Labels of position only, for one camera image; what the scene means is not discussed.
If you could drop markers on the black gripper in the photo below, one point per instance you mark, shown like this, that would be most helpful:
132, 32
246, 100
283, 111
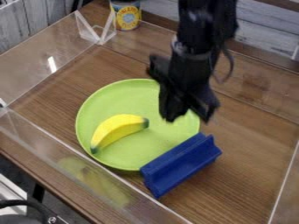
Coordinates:
183, 76

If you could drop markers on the blue plastic block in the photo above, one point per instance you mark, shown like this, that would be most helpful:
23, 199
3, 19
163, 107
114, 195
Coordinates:
179, 163

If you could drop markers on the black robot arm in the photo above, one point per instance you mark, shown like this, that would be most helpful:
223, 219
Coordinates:
207, 25

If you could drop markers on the green round plate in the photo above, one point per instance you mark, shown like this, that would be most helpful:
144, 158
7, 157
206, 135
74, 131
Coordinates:
135, 97

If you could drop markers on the yellow toy banana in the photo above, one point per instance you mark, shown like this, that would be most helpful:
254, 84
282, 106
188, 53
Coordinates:
115, 128

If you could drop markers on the yellow labelled tin can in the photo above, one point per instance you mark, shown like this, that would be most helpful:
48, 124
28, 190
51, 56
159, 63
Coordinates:
128, 13

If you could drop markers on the clear acrylic enclosure wall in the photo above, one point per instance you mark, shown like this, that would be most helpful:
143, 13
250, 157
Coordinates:
60, 66

